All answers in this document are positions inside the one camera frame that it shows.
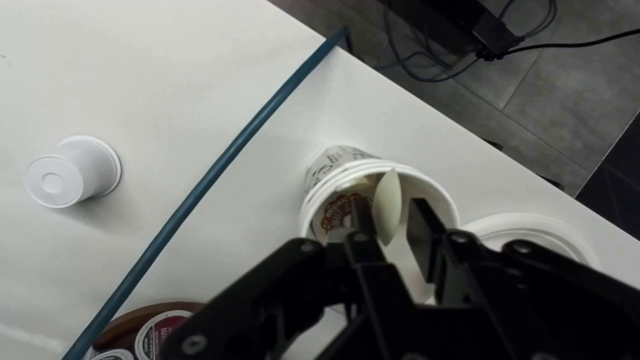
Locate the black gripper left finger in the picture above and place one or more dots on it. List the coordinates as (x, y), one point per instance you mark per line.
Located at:
(271, 306)

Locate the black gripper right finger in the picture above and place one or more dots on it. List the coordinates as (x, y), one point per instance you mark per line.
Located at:
(519, 300)

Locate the white plastic spoon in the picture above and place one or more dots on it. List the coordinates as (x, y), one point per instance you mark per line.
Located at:
(387, 207)

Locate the stacked patterned paper cups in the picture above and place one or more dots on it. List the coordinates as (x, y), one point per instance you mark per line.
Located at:
(342, 175)

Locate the white paper plate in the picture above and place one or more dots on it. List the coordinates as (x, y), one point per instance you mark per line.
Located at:
(539, 229)

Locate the brown bowl of coffee pods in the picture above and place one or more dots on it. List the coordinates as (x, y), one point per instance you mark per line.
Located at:
(138, 335)

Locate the white upturned coffee pod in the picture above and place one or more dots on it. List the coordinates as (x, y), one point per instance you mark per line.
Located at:
(80, 168)

